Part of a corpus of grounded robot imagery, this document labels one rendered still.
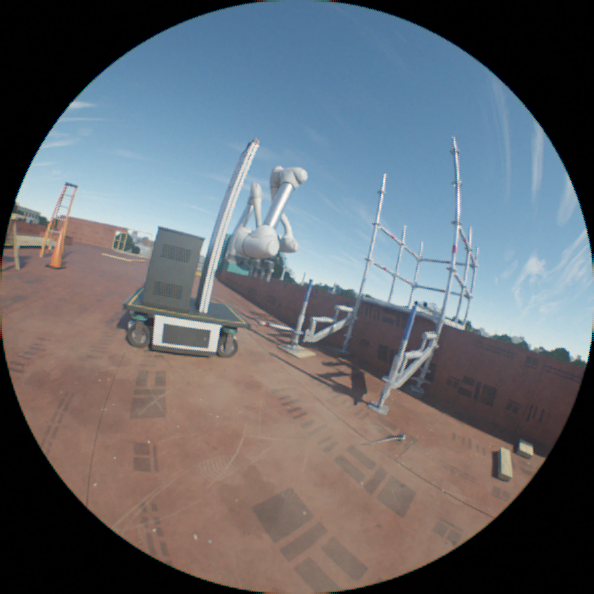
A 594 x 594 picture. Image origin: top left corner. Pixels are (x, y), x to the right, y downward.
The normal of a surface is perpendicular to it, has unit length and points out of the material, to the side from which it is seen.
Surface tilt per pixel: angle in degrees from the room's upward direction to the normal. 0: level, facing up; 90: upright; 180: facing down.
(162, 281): 90
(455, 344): 90
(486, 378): 90
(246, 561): 0
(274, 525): 0
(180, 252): 90
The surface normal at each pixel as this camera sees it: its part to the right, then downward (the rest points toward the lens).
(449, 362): -0.81, -0.18
